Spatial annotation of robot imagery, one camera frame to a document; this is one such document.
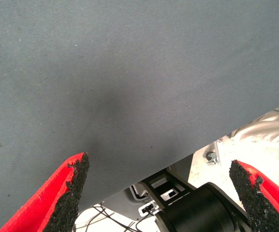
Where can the black metal frame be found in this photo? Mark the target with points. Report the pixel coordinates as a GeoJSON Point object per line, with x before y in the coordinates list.
{"type": "Point", "coordinates": [154, 191]}

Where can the black cylindrical housing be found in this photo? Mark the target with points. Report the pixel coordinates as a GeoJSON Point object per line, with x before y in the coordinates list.
{"type": "Point", "coordinates": [202, 212]}

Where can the white socket with black plug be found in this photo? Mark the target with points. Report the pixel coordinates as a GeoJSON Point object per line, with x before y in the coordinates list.
{"type": "Point", "coordinates": [149, 209]}

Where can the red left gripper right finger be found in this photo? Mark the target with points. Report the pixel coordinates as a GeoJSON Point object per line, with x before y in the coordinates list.
{"type": "Point", "coordinates": [267, 205]}

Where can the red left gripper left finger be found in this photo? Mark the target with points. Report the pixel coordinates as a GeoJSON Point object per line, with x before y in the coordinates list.
{"type": "Point", "coordinates": [45, 205]}

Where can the dark grey table cloth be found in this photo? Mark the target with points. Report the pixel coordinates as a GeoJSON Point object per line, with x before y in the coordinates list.
{"type": "Point", "coordinates": [129, 72]}

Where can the white crumpled sheet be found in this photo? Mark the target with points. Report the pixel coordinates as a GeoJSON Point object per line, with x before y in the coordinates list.
{"type": "Point", "coordinates": [262, 135]}

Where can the small black caster wheel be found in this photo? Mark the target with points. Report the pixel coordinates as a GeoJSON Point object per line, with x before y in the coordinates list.
{"type": "Point", "coordinates": [211, 155]}

